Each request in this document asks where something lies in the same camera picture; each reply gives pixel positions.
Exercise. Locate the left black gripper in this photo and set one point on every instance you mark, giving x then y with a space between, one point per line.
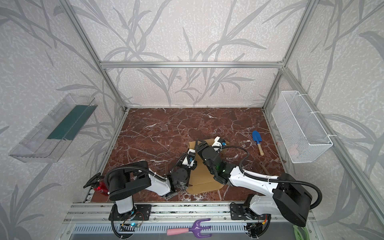
186 157

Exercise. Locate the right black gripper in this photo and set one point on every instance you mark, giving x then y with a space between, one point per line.
205 147

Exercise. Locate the brown cardboard box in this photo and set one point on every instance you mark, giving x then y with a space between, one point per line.
201 181

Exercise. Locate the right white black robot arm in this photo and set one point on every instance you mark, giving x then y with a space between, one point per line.
277 195

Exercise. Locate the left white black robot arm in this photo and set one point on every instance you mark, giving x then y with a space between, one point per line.
125 181

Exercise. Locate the purple pink garden fork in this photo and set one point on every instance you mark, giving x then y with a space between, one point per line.
195 229

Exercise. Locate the small green lit circuit board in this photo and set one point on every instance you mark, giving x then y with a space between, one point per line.
131 227

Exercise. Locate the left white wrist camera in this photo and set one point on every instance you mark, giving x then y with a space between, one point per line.
189 159

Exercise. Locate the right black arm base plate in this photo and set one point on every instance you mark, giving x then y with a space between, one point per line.
239 212

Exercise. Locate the blue trowel wooden handle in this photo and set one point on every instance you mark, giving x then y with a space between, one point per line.
258 139

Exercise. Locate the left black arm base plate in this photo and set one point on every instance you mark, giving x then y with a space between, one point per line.
140 212

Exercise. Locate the red black handled tool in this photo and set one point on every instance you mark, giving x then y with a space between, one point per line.
97 184

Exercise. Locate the white wire mesh basket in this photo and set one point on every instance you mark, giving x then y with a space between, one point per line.
303 135

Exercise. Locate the aluminium front rail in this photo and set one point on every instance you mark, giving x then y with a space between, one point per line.
160 212

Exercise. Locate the clear plastic wall bin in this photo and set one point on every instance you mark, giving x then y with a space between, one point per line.
48 141

